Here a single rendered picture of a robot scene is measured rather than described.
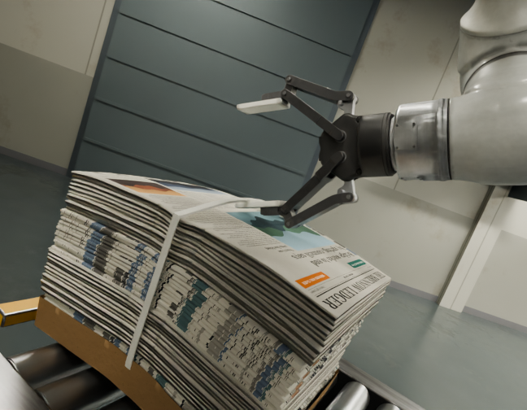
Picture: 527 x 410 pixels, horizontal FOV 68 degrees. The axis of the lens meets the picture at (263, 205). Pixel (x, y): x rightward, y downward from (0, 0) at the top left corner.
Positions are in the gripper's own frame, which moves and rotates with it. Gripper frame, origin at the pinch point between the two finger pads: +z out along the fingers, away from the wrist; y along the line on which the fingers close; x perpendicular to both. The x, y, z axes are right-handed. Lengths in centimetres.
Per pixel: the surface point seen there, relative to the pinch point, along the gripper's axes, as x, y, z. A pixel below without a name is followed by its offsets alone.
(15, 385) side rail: -22.0, 27.7, 16.7
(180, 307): -14.3, 18.6, -0.3
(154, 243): -14.1, 11.9, 3.8
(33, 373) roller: -18.6, 28.0, 18.7
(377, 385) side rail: 27.2, 39.4, -12.0
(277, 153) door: 337, -64, 166
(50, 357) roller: -16.3, 26.8, 19.3
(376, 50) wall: 374, -174, 67
